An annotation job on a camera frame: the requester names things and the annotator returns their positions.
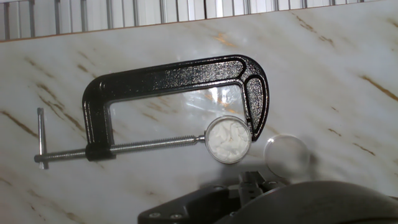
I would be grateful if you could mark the marble pattern board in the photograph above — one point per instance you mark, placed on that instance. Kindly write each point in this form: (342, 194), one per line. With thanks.
(326, 77)

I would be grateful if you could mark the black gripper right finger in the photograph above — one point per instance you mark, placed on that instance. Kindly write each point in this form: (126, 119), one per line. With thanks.
(269, 185)

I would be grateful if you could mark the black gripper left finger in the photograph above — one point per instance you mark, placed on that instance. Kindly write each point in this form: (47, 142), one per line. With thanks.
(199, 202)

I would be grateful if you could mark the black metal C-clamp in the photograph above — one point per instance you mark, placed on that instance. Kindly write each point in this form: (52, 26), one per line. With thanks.
(174, 74)

